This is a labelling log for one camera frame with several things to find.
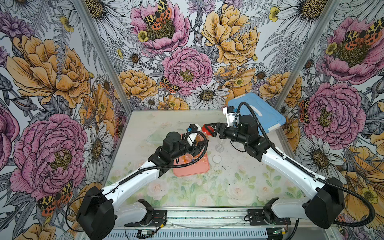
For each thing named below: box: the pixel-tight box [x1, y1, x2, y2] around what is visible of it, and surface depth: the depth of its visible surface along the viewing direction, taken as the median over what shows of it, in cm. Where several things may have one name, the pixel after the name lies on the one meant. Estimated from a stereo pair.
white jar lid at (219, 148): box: [215, 144, 225, 153], surface depth 101 cm
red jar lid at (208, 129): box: [202, 124, 215, 137], surface depth 70 cm
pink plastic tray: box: [173, 152, 210, 177], surface depth 92 cm
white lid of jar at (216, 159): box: [212, 154, 222, 164], surface depth 96 cm
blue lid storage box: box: [228, 92, 286, 134], surface depth 100 cm
